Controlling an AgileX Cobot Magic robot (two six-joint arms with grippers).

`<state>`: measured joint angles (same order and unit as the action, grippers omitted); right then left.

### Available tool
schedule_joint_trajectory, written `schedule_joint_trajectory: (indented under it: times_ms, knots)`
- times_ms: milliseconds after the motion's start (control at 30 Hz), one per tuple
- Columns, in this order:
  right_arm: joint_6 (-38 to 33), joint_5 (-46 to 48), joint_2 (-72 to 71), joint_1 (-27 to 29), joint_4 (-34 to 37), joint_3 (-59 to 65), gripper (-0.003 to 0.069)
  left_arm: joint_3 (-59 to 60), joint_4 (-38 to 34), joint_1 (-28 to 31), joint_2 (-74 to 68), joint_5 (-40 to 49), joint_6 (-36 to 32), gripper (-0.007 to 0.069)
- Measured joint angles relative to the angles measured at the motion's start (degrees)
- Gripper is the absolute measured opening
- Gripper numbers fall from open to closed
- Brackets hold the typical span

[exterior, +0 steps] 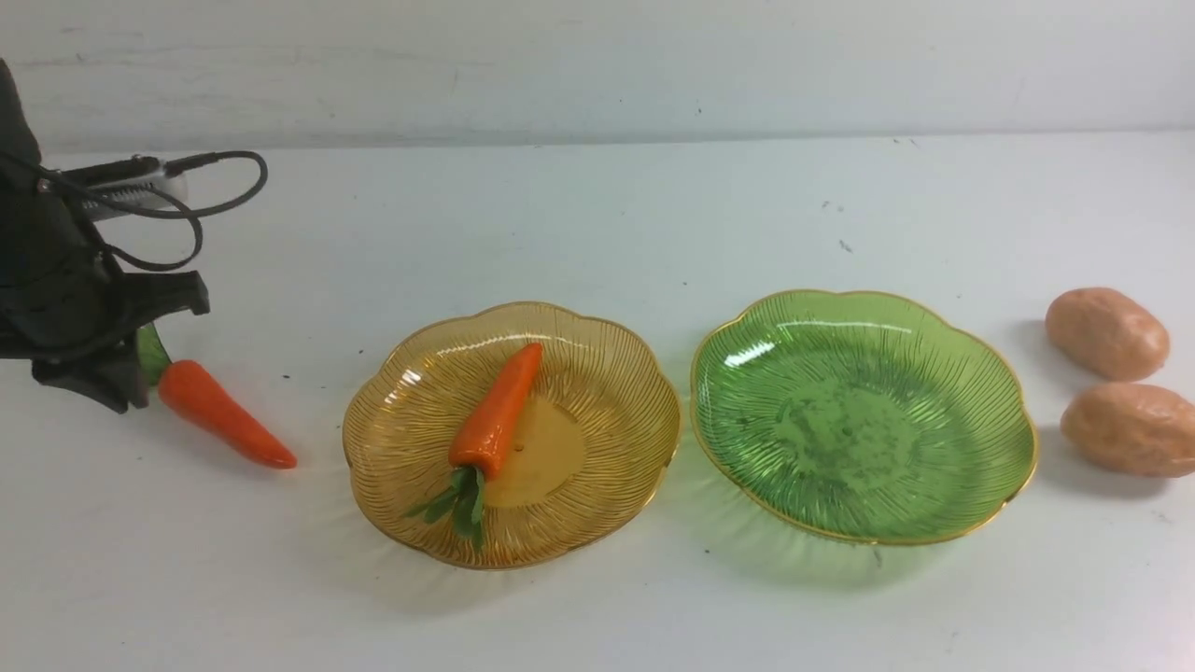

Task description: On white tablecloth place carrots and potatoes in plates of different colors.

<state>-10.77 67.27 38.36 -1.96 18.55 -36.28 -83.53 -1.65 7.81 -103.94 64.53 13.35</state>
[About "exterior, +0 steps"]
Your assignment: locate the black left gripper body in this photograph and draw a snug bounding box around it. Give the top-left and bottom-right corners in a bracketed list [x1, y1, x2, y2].
[1, 63, 127, 361]

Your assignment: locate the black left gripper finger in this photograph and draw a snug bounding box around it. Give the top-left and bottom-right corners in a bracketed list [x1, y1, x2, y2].
[33, 340, 148, 413]
[110, 271, 212, 340]

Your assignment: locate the toy carrot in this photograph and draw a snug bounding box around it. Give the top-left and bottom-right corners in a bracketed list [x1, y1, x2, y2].
[136, 323, 298, 469]
[405, 342, 543, 552]

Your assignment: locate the toy potato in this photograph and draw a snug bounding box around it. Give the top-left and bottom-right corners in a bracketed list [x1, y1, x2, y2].
[1044, 287, 1171, 381]
[1060, 381, 1194, 478]

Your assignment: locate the amber ribbed plastic plate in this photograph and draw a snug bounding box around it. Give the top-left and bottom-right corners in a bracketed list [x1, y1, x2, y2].
[343, 301, 682, 570]

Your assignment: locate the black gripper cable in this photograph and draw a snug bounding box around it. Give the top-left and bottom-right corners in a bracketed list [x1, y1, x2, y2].
[0, 149, 270, 273]

